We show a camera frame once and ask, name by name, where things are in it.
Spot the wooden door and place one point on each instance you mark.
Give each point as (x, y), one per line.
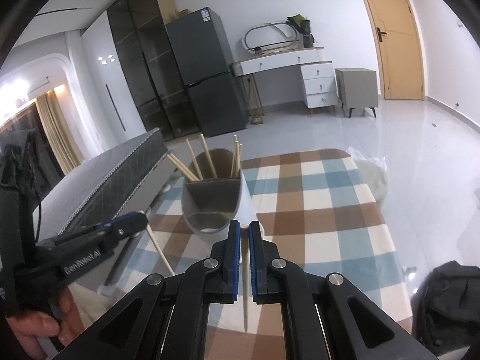
(398, 47)

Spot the dark grey refrigerator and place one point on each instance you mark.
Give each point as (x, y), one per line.
(204, 58)

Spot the checkered plaid rug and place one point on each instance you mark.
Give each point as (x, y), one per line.
(319, 212)

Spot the person's left hand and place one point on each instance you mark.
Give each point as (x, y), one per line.
(30, 325)

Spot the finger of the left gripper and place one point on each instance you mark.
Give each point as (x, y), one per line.
(122, 227)

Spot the grey nightstand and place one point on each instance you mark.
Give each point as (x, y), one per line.
(357, 89)

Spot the dark glass cabinet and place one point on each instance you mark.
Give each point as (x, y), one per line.
(149, 65)

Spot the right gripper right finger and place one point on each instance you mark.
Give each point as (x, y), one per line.
(324, 317)

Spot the white utensil holder cup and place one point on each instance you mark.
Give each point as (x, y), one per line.
(209, 205)

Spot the white drawer desk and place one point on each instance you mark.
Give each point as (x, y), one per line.
(278, 78)

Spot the oval mirror on desk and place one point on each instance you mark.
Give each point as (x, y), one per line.
(270, 38)

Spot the bamboo chopstick in cup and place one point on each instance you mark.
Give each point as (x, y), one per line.
(194, 159)
(184, 169)
(238, 159)
(233, 170)
(208, 155)

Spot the beige curtain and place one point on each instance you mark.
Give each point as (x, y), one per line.
(58, 133)

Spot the plastic bag on floor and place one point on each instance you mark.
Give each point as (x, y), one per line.
(373, 172)

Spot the bamboo chopstick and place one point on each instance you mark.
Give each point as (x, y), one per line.
(245, 274)
(233, 170)
(194, 159)
(208, 155)
(157, 247)
(184, 169)
(238, 159)

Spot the black backpack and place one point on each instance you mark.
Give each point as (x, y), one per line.
(447, 316)

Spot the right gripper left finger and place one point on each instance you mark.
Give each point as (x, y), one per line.
(165, 318)

